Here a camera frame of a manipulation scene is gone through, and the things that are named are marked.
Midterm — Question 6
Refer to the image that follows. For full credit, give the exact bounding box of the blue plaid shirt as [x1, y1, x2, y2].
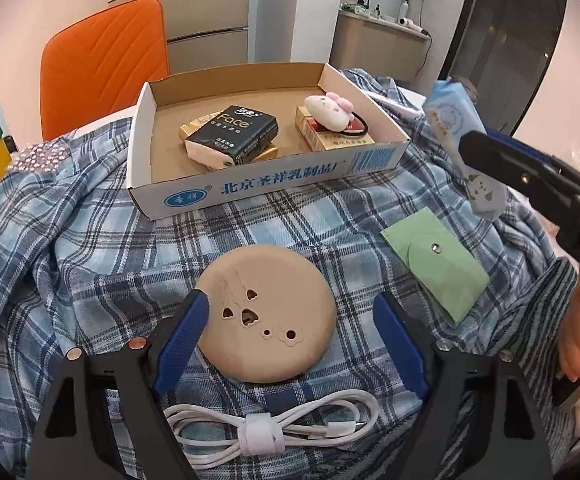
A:
[0, 66, 580, 480]

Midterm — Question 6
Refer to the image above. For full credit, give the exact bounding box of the rhinestone sheet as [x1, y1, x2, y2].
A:
[7, 139, 70, 172]

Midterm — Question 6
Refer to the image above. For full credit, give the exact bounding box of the white USB cable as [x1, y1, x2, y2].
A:
[163, 389, 381, 470]

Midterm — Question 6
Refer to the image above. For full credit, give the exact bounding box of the bathroom vanity cabinet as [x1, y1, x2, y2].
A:
[329, 11, 430, 84]

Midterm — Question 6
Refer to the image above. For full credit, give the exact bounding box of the black Face tissue pack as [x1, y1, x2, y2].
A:
[183, 104, 280, 170]

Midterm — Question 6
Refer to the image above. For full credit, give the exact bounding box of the red gold cigarette pack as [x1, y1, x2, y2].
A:
[295, 106, 375, 152]

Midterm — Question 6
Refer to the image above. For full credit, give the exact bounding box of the orange chair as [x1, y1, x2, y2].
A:
[40, 0, 169, 141]

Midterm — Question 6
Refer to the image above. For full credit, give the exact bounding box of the pink bunny plush hair tie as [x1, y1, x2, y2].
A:
[303, 91, 370, 137]

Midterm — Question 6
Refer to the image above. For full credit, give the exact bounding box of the green felt pouch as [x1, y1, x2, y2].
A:
[381, 208, 489, 325]

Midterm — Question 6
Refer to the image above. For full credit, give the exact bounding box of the white hair dryer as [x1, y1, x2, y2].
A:
[397, 18, 430, 37]

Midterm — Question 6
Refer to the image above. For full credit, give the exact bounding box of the light blue tissue pack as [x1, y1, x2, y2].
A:
[421, 77, 509, 221]

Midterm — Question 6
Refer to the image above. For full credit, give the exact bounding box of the open cardboard tray box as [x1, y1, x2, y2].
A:
[126, 63, 410, 220]

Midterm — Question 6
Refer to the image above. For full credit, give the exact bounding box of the tan round bear pad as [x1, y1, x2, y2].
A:
[195, 244, 337, 384]

